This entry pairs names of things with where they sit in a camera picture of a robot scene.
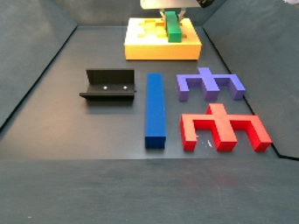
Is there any yellow slotted puzzle board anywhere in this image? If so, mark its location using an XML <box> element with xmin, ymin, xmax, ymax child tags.
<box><xmin>124</xmin><ymin>17</ymin><xmax>201</xmax><ymax>60</ymax></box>

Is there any purple branched puzzle block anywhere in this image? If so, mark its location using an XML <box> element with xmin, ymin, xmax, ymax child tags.
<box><xmin>176</xmin><ymin>67</ymin><xmax>245</xmax><ymax>102</ymax></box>

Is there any green rectangular bar block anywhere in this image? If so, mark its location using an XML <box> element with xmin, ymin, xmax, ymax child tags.
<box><xmin>164</xmin><ymin>11</ymin><xmax>182</xmax><ymax>43</ymax></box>

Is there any blue rectangular bar block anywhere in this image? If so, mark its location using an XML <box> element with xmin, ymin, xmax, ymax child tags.
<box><xmin>144</xmin><ymin>73</ymin><xmax>165</xmax><ymax>149</ymax></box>

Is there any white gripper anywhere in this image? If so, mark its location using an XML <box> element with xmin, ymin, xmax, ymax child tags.
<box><xmin>140</xmin><ymin>0</ymin><xmax>200</xmax><ymax>22</ymax></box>

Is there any black angle bracket holder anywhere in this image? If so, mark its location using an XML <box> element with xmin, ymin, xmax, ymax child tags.
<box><xmin>78</xmin><ymin>68</ymin><xmax>136</xmax><ymax>101</ymax></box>

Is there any red branched puzzle block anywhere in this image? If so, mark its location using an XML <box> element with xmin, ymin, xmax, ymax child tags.
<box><xmin>180</xmin><ymin>103</ymin><xmax>272</xmax><ymax>152</ymax></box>

